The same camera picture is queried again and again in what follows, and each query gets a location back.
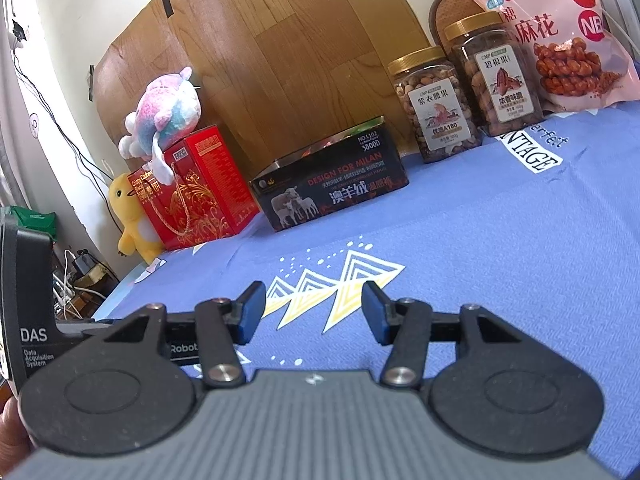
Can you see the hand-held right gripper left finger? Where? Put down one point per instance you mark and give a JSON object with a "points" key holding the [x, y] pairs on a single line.
{"points": [[250, 316]]}

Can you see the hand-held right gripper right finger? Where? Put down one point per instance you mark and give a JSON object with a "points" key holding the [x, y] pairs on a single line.
{"points": [[375, 316]]}

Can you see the black printed box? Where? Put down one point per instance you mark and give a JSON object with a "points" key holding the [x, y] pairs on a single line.
{"points": [[340, 187]]}

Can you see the person's left hand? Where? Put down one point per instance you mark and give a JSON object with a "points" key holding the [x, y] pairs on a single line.
{"points": [[12, 430]]}

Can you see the white power strip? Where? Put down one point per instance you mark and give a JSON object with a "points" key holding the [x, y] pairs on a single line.
{"points": [[62, 300]]}

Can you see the black charger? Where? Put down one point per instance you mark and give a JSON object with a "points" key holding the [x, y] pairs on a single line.
{"points": [[82, 262]]}

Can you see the green bag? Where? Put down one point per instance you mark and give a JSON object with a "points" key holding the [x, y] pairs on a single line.
{"points": [[35, 220]]}

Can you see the blue printed blanket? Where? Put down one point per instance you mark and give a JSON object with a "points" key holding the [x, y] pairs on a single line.
{"points": [[450, 220]]}

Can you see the yellow plush chick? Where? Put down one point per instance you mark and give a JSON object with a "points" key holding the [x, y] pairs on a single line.
{"points": [[125, 202]]}

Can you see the red gift box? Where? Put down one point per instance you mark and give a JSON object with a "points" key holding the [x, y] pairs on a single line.
{"points": [[212, 185]]}

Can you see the nut jar with gold lid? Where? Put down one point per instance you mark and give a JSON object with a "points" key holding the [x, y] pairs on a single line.
{"points": [[500, 85], [435, 110]]}

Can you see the pink and blue plush toy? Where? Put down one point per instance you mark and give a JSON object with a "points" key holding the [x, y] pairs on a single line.
{"points": [[165, 105]]}

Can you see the wood grain board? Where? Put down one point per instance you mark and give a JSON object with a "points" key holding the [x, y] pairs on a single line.
{"points": [[275, 50]]}

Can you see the brown oven mitt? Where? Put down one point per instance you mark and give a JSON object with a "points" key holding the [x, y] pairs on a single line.
{"points": [[450, 16]]}

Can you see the pink snack bag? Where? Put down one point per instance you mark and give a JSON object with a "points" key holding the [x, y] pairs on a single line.
{"points": [[565, 25]]}

